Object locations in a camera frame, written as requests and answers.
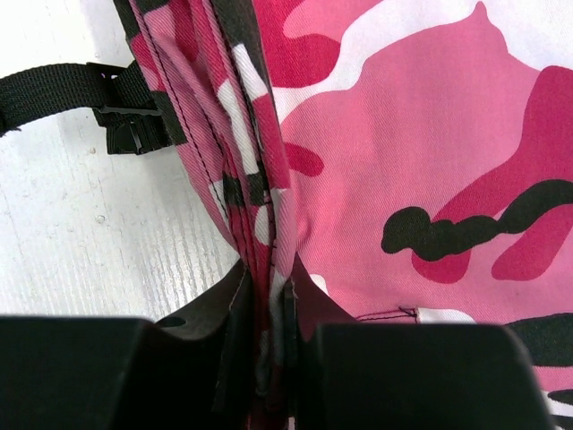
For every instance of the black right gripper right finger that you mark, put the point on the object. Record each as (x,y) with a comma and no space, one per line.
(390,341)

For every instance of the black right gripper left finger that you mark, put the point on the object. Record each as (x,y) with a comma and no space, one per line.
(190,370)

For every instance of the pink camo trousers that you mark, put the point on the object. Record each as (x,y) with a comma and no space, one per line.
(316,130)

